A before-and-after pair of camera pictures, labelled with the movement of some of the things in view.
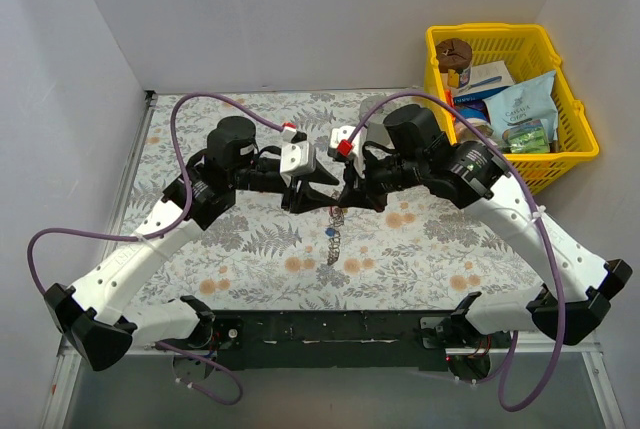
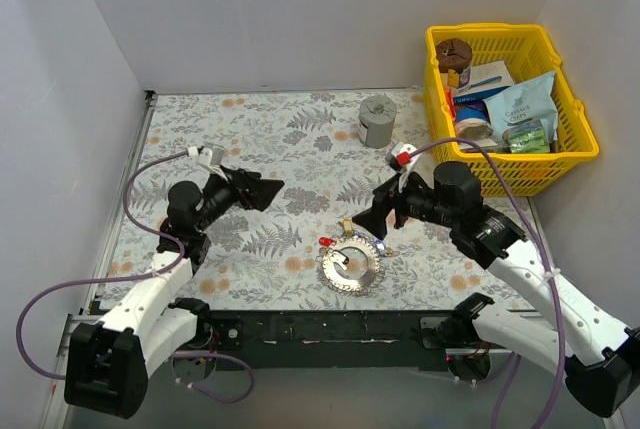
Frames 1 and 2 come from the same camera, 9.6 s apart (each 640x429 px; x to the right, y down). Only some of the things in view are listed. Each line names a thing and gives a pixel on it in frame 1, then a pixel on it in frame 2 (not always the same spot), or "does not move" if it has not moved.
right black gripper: x=361 y=191 → x=391 y=204
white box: x=485 y=79 does not move
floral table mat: x=428 y=253 does not move
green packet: x=527 y=138 does not move
